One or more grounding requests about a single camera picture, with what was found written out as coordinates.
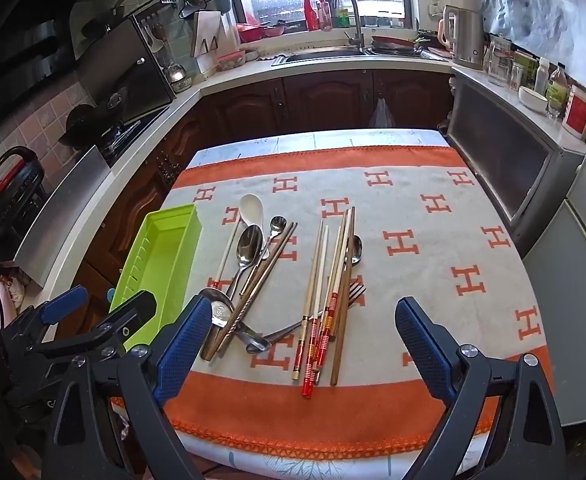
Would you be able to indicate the grey cabinet appliance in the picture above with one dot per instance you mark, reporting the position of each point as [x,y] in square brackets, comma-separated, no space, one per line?
[525,161]

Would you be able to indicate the thin white chopstick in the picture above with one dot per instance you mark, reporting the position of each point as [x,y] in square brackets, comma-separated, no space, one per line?
[225,254]

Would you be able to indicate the large steel spoon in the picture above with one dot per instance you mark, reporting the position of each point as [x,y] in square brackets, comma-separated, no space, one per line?
[247,253]

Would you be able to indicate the red spray bottle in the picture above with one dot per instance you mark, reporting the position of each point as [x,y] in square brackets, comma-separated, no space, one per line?
[311,16]

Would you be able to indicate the red-ended bamboo chopstick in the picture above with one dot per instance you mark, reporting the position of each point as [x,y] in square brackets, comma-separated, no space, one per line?
[321,307]
[316,315]

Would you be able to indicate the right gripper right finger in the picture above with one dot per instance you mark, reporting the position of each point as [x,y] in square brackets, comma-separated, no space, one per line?
[432,348]

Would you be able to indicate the steel kettle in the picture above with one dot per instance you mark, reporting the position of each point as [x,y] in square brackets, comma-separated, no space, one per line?
[461,31]

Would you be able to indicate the white bowl on counter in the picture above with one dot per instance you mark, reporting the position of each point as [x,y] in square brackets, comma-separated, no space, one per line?
[532,100]

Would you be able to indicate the clear plastic bottle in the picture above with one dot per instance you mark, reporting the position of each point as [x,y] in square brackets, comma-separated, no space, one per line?
[557,92]

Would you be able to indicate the pale chopstick red bands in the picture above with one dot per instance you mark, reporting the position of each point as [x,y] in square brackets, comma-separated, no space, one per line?
[324,335]
[301,341]

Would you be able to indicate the white ceramic spoon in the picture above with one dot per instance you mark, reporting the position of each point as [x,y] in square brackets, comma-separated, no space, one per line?
[252,211]

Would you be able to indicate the steel ladle spoon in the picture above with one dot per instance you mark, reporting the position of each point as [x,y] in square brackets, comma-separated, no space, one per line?
[222,308]

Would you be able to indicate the red white box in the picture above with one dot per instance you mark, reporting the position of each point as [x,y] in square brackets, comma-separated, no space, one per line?
[574,120]

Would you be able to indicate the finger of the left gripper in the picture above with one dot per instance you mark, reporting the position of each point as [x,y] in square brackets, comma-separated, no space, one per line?
[54,310]
[129,317]

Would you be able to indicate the green plastic utensil tray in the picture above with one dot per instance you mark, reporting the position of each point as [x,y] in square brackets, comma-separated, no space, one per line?
[159,262]

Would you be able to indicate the black wok on stove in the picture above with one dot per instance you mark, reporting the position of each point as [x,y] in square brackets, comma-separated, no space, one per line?
[86,124]

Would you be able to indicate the orange white H-pattern cloth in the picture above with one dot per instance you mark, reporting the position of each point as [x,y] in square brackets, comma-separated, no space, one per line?
[428,231]

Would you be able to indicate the glass jar on counter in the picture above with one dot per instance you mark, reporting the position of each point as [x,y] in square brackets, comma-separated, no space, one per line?
[499,60]

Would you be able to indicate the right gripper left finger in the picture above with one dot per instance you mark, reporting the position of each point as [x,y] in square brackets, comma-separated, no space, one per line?
[176,347]

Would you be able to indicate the dark brown wooden chopstick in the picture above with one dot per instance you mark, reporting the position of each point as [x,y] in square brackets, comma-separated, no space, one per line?
[339,325]

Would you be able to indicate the chrome sink faucet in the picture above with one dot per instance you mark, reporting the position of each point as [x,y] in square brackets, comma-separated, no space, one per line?
[347,15]

